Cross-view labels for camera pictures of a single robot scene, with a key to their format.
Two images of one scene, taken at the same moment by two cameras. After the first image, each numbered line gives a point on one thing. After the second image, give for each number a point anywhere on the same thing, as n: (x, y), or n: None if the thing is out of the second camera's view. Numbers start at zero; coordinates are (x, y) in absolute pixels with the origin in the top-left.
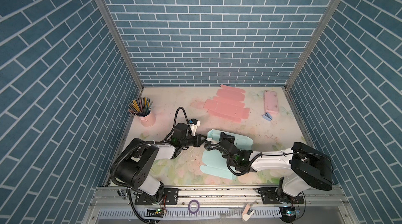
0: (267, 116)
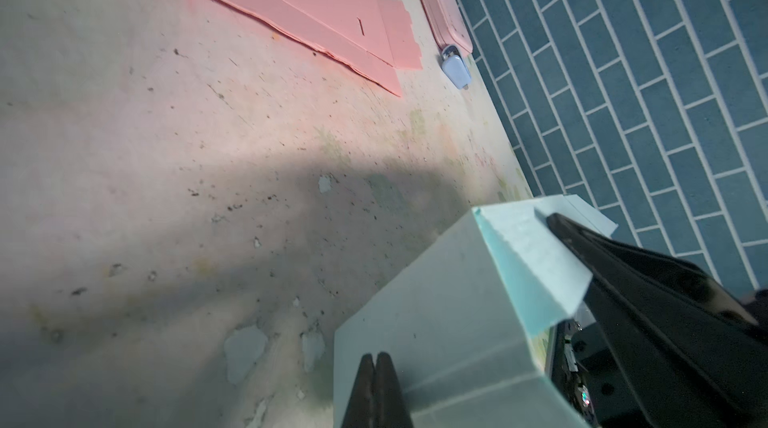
0: (456, 67)
